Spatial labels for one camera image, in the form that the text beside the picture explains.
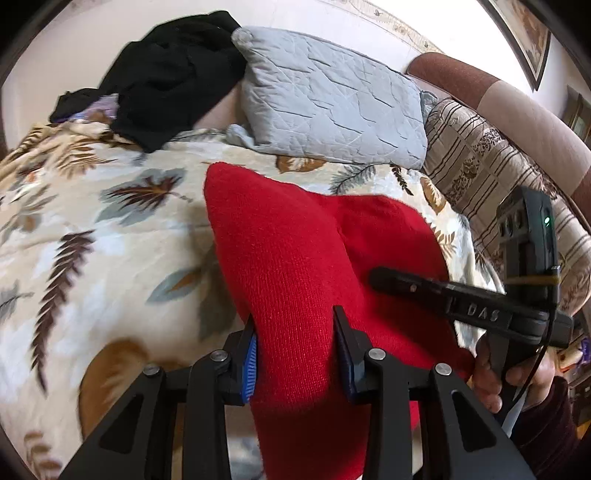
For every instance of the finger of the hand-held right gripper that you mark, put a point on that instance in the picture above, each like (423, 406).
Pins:
(411, 286)

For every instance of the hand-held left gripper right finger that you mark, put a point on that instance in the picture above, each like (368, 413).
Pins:
(347, 374)

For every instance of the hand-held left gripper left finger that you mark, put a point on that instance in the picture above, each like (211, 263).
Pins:
(250, 369)

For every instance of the red and blue knit sweater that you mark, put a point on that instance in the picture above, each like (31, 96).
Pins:
(300, 254)

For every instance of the person's right forearm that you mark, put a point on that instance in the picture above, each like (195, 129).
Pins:
(549, 429)

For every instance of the person's right hand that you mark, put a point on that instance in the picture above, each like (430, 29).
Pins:
(487, 378)

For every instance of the striped beige cushion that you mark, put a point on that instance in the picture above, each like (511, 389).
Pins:
(475, 157)

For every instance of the leaf print blanket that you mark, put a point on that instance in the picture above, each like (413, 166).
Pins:
(115, 258)

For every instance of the grey quilted pillow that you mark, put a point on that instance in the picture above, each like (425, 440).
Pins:
(323, 101)

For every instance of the brown and beige headboard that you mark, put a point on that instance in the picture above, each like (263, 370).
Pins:
(508, 106)

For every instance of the small light grey quilted cloth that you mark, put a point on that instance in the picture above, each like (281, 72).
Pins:
(240, 134)

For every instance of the small purple cloth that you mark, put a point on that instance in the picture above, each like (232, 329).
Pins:
(104, 108)

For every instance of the black garment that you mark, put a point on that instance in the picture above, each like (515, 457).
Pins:
(175, 78)

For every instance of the framed wall picture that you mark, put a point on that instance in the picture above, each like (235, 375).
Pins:
(531, 32)

